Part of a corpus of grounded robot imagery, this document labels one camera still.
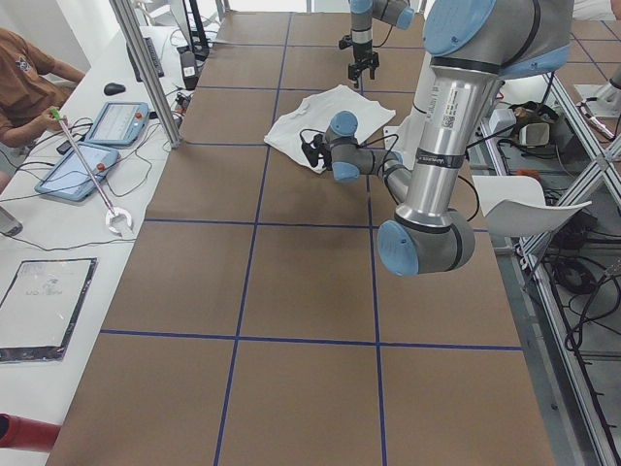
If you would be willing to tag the person in brown shirt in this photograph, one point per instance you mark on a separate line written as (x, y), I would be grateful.
(27, 96)

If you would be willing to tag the dark flat bag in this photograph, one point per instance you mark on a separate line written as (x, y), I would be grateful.
(41, 307)

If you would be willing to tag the black computer mouse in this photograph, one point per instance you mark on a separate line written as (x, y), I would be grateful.
(111, 89)

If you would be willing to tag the white long-sleeve printed shirt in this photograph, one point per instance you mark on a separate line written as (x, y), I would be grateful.
(317, 111)

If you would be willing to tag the grey aluminium post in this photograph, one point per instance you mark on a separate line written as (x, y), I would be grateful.
(130, 28)

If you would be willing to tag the black keyboard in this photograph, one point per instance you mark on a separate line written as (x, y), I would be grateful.
(154, 57)

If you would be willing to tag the white plastic chair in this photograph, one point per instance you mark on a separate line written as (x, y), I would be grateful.
(514, 206)

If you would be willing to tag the blue teach pendant upper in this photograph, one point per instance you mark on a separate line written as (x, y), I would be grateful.
(119, 124)

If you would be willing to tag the blue teach pendant lower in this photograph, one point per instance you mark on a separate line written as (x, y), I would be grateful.
(68, 179)

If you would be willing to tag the aluminium frame rail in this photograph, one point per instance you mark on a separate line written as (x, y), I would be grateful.
(565, 285)

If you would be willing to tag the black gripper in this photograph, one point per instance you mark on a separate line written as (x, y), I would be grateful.
(362, 53)

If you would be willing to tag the blue teach pendant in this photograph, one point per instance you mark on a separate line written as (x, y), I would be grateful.
(68, 179)
(119, 124)

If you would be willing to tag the red object at corner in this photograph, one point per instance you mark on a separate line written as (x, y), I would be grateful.
(27, 434)

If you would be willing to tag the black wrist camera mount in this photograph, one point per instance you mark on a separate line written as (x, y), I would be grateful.
(317, 150)
(345, 42)

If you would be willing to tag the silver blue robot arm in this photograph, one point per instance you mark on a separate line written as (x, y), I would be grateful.
(362, 13)
(472, 46)

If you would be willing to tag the long reacher grabber tool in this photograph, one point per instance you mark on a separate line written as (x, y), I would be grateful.
(117, 219)

